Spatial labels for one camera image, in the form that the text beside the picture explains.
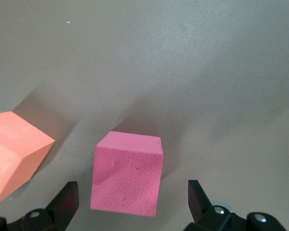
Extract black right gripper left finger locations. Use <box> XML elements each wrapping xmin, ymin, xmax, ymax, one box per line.
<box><xmin>0</xmin><ymin>181</ymin><xmax>79</xmax><ymax>231</ymax></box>

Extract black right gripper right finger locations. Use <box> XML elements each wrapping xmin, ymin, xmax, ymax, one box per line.
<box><xmin>184</xmin><ymin>180</ymin><xmax>286</xmax><ymax>231</ymax></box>

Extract red foam cube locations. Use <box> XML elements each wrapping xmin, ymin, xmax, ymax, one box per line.
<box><xmin>90</xmin><ymin>131</ymin><xmax>164</xmax><ymax>217</ymax></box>

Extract orange foam cube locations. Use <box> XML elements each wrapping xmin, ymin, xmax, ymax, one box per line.
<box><xmin>0</xmin><ymin>111</ymin><xmax>56</xmax><ymax>209</ymax></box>

